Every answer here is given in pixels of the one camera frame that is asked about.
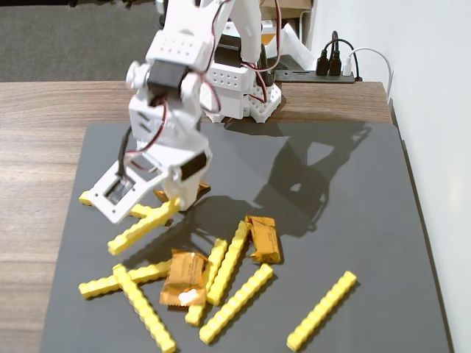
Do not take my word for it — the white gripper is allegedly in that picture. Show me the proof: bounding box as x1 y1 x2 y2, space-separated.
130 130 214 213

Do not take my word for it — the yellow toy fry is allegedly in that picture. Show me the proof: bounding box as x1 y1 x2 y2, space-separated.
112 263 178 353
130 202 157 218
205 219 253 307
107 198 182 257
286 270 358 353
184 238 229 327
77 259 174 300
198 263 275 346
78 188 99 207

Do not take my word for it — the orange foil candy wrapper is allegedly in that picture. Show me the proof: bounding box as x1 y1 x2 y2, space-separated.
244 215 283 265
153 179 211 202
158 249 209 313

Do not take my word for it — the dark grey textured mat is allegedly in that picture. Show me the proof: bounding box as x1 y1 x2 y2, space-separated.
38 123 456 353

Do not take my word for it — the white plastic bag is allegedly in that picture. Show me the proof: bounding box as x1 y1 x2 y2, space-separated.
280 21 318 71

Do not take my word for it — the brown cardboard box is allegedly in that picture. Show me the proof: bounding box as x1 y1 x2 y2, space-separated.
259 0 314 20

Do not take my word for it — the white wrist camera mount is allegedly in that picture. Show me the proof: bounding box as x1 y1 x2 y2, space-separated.
89 152 169 226

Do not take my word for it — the black camera cable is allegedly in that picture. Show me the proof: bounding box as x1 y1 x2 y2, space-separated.
116 126 134 182

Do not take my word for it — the black power cable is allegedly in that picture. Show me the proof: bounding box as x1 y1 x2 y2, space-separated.
257 43 275 88

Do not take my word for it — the red black servo wire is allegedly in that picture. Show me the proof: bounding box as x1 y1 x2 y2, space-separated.
202 0 231 115
255 0 287 108

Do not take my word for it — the black usb cable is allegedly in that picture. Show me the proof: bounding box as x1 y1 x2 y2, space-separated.
315 38 338 76
327 30 364 82

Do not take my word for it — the white usb cable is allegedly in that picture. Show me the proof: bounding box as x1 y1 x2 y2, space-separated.
343 46 395 107

